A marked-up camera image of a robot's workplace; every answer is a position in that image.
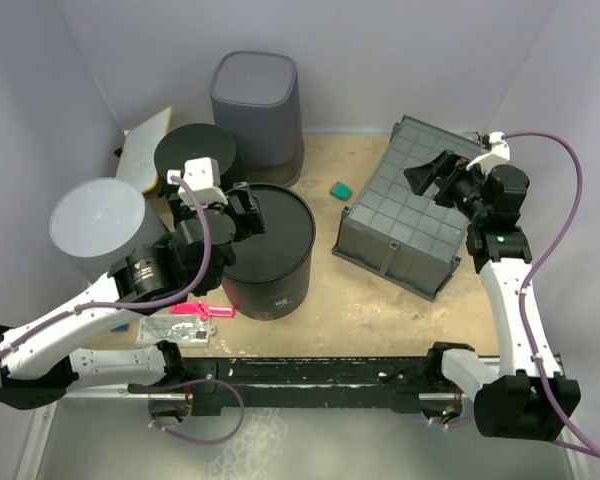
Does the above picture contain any small blue eraser block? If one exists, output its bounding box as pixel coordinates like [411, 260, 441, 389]
[111, 323, 129, 333]

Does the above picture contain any white printed card package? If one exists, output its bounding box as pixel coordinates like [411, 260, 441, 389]
[136, 315, 216, 348]

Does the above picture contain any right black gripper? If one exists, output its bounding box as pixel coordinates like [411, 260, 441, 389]
[405, 149, 491, 223]

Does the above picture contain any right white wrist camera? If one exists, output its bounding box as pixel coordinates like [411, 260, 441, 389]
[466, 131, 511, 175]

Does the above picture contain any light grey round bin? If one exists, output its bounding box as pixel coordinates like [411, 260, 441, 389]
[49, 177, 168, 283]

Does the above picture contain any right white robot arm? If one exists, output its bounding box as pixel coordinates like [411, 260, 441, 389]
[404, 150, 581, 442]

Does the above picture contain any small whiteboard yellow edge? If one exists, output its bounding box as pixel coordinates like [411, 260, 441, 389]
[115, 106, 173, 194]

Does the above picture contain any large black round bucket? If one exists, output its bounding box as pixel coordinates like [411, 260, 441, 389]
[154, 123, 246, 197]

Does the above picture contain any small green block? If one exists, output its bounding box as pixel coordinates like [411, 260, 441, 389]
[329, 181, 353, 201]

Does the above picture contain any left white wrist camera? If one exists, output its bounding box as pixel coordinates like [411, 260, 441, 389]
[167, 157, 228, 209]

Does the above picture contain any dark blue round bin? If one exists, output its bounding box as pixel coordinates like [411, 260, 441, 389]
[222, 183, 316, 321]

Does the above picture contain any pink plastic clip tool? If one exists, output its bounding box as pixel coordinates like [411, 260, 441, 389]
[170, 301, 236, 321]

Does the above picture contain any grey rectangular plastic crate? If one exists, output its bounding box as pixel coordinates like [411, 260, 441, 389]
[332, 116, 481, 300]

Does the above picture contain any dark grey mesh basket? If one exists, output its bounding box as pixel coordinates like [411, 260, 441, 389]
[210, 51, 305, 187]

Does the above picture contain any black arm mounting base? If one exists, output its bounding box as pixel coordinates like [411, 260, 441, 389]
[127, 355, 483, 417]

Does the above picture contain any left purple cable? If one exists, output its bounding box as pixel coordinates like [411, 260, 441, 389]
[0, 174, 248, 444]

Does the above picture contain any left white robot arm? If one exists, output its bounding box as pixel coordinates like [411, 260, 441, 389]
[0, 179, 266, 410]

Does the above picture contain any aluminium table frame rail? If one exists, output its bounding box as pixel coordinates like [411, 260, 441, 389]
[14, 269, 591, 480]

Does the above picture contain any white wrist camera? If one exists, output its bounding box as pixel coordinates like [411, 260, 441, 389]
[466, 131, 511, 175]
[167, 157, 228, 209]

